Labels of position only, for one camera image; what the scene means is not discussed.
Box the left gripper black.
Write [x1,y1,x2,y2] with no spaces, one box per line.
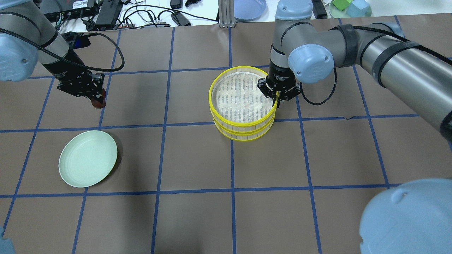
[56,70,106,106]

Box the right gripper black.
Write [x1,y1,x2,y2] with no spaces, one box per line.
[257,72,301,108]

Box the brown bun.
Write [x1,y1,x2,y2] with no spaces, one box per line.
[90,96,105,109]

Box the yellow steamer layer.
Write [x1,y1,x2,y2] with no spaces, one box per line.
[208,66,276,132]
[213,114,275,142]

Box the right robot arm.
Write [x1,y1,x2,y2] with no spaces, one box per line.
[257,0,452,254]

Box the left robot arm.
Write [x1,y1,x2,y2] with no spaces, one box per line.
[0,0,106,108]

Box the black power adapter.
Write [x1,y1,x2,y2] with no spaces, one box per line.
[95,0,123,29]

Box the light green plate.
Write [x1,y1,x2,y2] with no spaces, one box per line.
[58,130,118,188]

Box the blue plate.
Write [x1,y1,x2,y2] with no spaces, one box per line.
[233,0,267,22]

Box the black power brick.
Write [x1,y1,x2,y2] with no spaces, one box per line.
[171,12,191,27]

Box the pale green tray plate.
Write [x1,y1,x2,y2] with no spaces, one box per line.
[329,0,372,19]

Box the green cube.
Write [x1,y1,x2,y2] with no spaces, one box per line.
[331,0,353,11]

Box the blue cube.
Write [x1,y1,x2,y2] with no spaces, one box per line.
[346,0,371,17]

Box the aluminium frame post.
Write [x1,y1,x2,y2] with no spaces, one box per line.
[218,0,236,28]

